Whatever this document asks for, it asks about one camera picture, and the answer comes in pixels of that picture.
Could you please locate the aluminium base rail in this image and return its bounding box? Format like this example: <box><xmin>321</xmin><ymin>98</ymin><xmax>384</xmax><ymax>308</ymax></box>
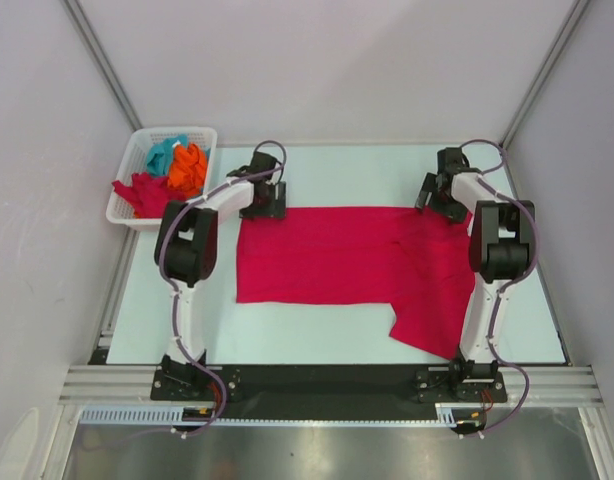
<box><xmin>59</xmin><ymin>364</ymin><xmax>603</xmax><ymax>408</ymax></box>

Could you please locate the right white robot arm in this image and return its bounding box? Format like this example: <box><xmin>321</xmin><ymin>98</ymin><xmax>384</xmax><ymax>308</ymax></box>
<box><xmin>415</xmin><ymin>147</ymin><xmax>538</xmax><ymax>402</ymax></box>

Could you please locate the slotted cable duct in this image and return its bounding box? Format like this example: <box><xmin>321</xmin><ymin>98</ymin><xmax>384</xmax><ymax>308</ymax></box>
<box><xmin>80</xmin><ymin>405</ymin><xmax>457</xmax><ymax>428</ymax></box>

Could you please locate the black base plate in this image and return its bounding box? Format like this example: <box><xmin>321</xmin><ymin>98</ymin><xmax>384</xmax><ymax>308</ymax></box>
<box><xmin>150</xmin><ymin>358</ymin><xmax>508</xmax><ymax>421</ymax></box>

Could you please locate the left aluminium frame post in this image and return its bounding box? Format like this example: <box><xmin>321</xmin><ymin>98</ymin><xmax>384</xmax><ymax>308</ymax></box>
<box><xmin>59</xmin><ymin>0</ymin><xmax>144</xmax><ymax>131</ymax></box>

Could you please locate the aluminium frame post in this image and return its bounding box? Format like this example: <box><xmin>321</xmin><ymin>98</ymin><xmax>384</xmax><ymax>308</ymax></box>
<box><xmin>59</xmin><ymin>0</ymin><xmax>144</xmax><ymax>131</ymax></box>
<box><xmin>499</xmin><ymin>0</ymin><xmax>592</xmax><ymax>149</ymax></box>

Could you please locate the orange t shirt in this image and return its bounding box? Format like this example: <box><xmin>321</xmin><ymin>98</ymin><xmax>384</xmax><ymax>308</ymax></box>
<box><xmin>168</xmin><ymin>143</ymin><xmax>208</xmax><ymax>199</ymax></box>

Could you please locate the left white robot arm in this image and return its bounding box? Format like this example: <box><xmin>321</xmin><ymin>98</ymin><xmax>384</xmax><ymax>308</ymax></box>
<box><xmin>150</xmin><ymin>146</ymin><xmax>287</xmax><ymax>401</ymax></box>

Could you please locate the right aluminium frame post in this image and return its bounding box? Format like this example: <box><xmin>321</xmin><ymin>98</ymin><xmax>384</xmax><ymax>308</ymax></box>
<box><xmin>499</xmin><ymin>0</ymin><xmax>592</xmax><ymax>149</ymax></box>

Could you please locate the red t shirt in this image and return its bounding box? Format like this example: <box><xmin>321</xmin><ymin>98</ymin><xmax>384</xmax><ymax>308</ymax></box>
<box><xmin>112</xmin><ymin>172</ymin><xmax>186</xmax><ymax>219</ymax></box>
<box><xmin>236</xmin><ymin>207</ymin><xmax>475</xmax><ymax>359</ymax></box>

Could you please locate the teal t shirt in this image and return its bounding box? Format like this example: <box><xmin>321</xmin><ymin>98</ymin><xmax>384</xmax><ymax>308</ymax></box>
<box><xmin>146</xmin><ymin>135</ymin><xmax>188</xmax><ymax>177</ymax></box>

